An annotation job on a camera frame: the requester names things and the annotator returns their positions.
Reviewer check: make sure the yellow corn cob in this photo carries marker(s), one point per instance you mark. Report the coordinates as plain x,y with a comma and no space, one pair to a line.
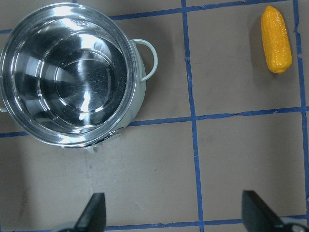
275,41

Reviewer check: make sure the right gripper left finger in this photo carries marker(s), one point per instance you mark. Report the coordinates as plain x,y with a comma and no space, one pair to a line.
93,218

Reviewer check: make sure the pale green electric pot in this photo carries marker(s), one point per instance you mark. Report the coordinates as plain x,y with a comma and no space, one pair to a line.
70,77

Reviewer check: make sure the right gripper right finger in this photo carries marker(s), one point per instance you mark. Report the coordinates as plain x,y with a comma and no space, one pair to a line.
257,216

